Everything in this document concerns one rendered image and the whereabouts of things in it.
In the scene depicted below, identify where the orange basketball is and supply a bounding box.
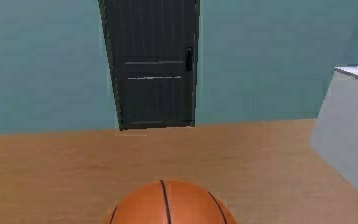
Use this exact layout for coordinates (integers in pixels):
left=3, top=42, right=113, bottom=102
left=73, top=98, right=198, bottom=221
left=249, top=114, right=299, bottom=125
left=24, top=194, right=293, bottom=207
left=104, top=179, right=239, bottom=224

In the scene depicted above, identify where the grey cabinet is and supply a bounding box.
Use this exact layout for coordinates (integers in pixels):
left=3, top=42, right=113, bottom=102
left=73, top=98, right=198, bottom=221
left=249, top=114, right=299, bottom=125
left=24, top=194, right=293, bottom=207
left=308, top=65, right=358, bottom=202

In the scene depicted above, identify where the black door handle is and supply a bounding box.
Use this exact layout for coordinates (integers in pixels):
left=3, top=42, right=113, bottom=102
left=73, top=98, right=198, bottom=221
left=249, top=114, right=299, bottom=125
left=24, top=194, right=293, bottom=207
left=185, top=46, right=194, bottom=72

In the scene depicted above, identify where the dark grey room door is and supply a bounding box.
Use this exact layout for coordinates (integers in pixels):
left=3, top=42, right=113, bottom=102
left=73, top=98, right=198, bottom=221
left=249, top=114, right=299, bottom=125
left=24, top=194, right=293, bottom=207
left=98, top=0, right=201, bottom=132

